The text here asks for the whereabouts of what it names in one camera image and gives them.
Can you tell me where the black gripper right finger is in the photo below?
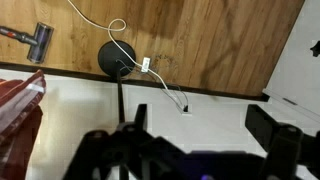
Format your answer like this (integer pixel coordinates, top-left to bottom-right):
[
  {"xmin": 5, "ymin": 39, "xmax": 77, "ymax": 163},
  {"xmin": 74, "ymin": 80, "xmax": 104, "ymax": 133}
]
[{"xmin": 245, "ymin": 104, "xmax": 320, "ymax": 180}]

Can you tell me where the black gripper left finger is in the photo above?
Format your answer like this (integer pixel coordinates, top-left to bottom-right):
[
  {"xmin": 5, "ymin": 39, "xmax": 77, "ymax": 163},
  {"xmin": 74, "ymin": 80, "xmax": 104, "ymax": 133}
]
[{"xmin": 63, "ymin": 104, "xmax": 186, "ymax": 180}]

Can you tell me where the red patterned cloth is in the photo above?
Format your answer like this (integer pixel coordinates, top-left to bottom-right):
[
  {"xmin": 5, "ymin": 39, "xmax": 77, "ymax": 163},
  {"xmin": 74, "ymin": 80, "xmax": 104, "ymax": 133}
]
[{"xmin": 0, "ymin": 70, "xmax": 46, "ymax": 180}]

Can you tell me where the black lamp stand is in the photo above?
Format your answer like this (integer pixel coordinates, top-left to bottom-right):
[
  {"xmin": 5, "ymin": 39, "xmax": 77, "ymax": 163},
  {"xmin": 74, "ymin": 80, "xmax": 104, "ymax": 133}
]
[{"xmin": 98, "ymin": 40, "xmax": 136, "ymax": 123}]

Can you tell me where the white door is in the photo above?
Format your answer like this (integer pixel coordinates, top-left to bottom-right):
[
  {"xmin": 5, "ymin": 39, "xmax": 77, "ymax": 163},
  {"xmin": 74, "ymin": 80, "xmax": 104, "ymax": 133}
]
[{"xmin": 263, "ymin": 0, "xmax": 320, "ymax": 121}]

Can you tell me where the grey vacuum cleaner head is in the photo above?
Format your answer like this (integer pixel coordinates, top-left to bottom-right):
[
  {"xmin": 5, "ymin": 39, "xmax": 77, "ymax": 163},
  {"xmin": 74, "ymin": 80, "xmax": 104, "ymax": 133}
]
[{"xmin": 0, "ymin": 22, "xmax": 54, "ymax": 64}]

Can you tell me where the white wall outlet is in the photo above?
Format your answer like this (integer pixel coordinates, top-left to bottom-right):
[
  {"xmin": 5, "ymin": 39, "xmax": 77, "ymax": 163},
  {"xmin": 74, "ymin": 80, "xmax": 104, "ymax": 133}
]
[{"xmin": 181, "ymin": 105, "xmax": 192, "ymax": 115}]

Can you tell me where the white power cable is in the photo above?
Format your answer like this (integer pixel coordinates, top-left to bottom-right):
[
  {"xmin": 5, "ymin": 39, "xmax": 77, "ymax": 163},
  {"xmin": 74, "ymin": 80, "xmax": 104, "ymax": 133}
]
[{"xmin": 67, "ymin": 0, "xmax": 185, "ymax": 111}]

